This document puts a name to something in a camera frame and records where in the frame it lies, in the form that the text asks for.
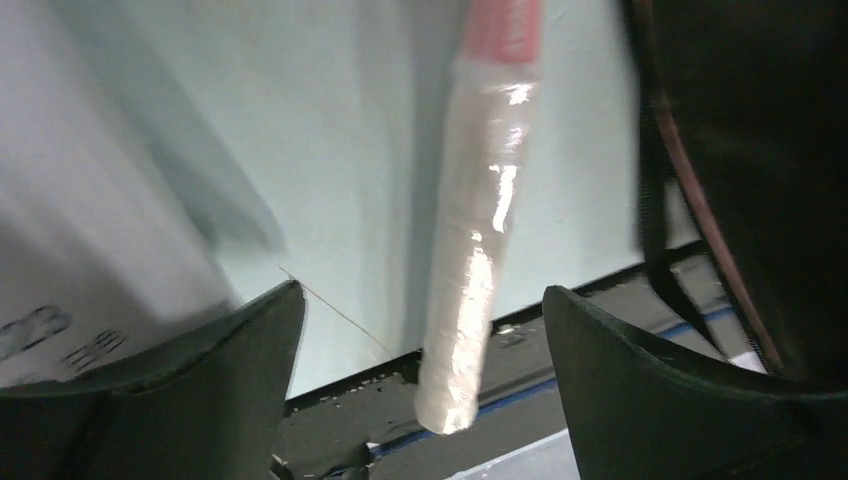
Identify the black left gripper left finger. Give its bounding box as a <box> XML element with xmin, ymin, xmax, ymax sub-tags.
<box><xmin>1</xmin><ymin>281</ymin><xmax>306</xmax><ymax>479</ymax></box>

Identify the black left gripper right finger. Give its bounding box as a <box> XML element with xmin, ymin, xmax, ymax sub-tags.
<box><xmin>542</xmin><ymin>286</ymin><xmax>847</xmax><ymax>479</ymax></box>

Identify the pink sport racket bag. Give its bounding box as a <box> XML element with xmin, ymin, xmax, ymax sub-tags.
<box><xmin>620</xmin><ymin>1</ymin><xmax>847</xmax><ymax>385</ymax></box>

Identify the white shuttlecock tube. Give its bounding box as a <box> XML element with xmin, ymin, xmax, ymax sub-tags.
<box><xmin>1</xmin><ymin>181</ymin><xmax>235</xmax><ymax>387</ymax></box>

